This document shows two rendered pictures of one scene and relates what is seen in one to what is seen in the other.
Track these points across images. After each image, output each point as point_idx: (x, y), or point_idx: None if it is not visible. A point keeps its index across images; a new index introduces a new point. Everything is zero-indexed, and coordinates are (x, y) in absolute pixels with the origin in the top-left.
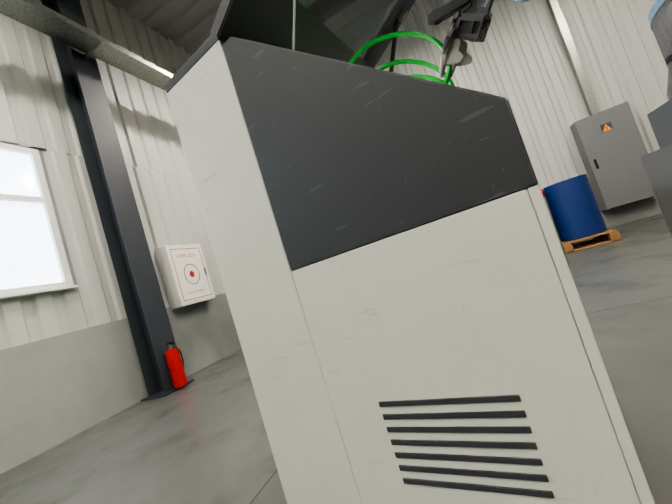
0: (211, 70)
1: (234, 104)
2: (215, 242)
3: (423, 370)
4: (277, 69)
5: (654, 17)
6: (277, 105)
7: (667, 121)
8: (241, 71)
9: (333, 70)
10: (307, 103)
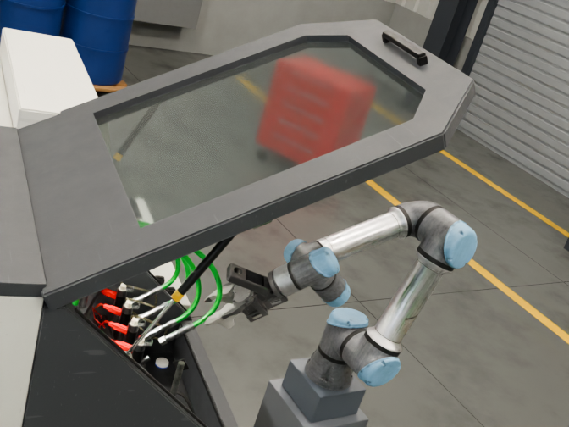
0: (3, 324)
1: (20, 382)
2: None
3: None
4: (110, 380)
5: (333, 325)
6: (86, 413)
7: (297, 385)
8: (58, 355)
9: (169, 413)
10: (124, 426)
